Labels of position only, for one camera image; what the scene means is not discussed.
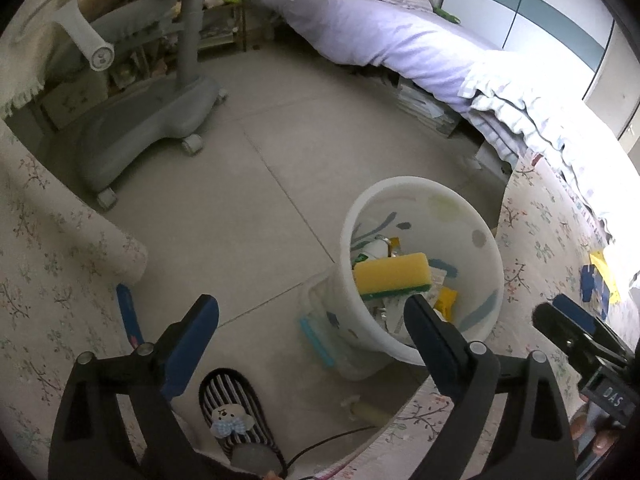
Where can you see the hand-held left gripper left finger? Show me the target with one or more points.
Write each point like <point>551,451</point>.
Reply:
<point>192,345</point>

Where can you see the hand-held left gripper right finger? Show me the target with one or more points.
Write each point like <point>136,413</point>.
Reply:
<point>430,340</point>

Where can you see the folded checked quilt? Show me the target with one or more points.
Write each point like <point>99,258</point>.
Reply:
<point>550,115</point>

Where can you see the yellow sponge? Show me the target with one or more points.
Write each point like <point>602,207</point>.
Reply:
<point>392,272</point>

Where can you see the striped slipper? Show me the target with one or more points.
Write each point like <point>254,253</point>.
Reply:
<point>235,405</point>

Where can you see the white and teal wardrobe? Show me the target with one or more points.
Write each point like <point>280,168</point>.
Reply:
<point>540,10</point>

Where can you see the wooden shelf with toys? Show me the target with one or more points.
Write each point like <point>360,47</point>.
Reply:
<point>225,15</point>

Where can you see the person's right hand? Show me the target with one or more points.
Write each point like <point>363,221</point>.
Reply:
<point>595,440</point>

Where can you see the white plastic drink bottle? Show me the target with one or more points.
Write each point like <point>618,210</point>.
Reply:
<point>372,250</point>

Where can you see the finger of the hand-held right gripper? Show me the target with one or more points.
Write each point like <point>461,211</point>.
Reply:
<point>575,315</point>

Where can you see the flattened blue cardboard box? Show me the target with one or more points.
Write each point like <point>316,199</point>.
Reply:
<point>595,285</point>

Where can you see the yellow plastic wrapper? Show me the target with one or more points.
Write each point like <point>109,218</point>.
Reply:
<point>446,302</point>

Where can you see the blue plastic strip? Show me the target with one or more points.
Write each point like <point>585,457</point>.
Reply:
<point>129,315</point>

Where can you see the grey wheeled chair stand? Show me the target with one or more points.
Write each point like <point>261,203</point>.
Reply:
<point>150,115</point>

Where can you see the stack of flat boxes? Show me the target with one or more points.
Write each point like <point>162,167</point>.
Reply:
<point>425,105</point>

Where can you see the white plastic bin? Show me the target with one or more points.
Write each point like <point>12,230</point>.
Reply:
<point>465,260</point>

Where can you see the beige fringed cloth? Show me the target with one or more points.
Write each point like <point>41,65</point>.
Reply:
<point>20,60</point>

